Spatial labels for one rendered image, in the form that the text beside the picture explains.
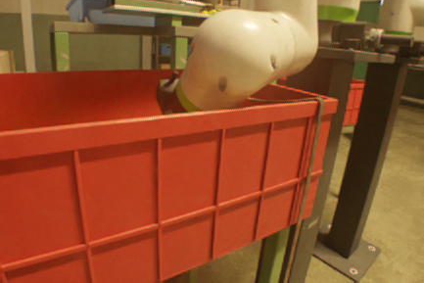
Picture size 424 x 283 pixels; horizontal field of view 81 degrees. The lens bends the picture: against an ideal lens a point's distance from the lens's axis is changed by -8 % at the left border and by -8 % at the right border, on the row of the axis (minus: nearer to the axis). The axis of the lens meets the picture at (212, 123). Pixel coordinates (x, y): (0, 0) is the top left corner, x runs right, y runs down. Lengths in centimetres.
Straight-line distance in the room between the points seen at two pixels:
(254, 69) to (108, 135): 17
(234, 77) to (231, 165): 11
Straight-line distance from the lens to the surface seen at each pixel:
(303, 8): 42
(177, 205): 33
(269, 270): 61
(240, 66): 30
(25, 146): 25
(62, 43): 95
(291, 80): 69
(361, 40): 63
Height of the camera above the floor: 91
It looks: 17 degrees down
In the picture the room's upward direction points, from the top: 4 degrees clockwise
